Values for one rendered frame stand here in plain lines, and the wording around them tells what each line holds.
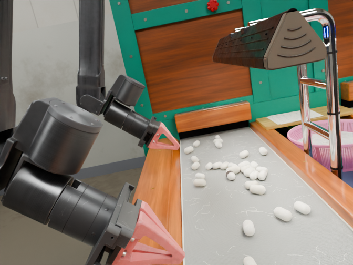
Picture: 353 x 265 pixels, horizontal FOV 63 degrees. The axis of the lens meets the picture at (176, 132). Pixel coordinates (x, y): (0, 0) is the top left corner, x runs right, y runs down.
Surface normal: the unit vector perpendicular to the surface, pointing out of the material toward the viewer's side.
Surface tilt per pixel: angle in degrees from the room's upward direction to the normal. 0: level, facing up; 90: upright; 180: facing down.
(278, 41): 90
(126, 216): 40
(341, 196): 0
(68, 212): 73
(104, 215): 56
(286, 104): 90
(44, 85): 90
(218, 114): 90
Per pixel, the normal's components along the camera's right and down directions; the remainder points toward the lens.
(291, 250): -0.19, -0.95
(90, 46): 0.06, 0.21
